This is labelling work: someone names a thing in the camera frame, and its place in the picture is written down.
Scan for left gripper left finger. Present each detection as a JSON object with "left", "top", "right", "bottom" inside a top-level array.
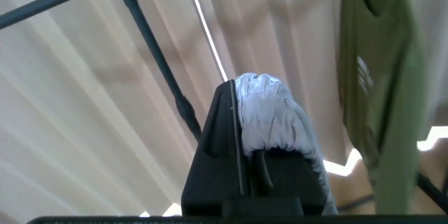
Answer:
[{"left": 181, "top": 79, "right": 246, "bottom": 217}]

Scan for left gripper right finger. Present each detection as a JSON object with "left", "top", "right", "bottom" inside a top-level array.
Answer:
[{"left": 250, "top": 148, "right": 328, "bottom": 217}]

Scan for pale grey garment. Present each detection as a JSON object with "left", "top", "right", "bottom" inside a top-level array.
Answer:
[{"left": 234, "top": 72, "right": 339, "bottom": 216}]

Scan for green printed shirt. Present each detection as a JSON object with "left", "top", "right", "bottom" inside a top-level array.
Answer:
[{"left": 337, "top": 0, "right": 430, "bottom": 216}]

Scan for black clothes rack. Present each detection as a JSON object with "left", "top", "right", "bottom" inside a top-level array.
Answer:
[{"left": 0, "top": 0, "right": 448, "bottom": 214}]

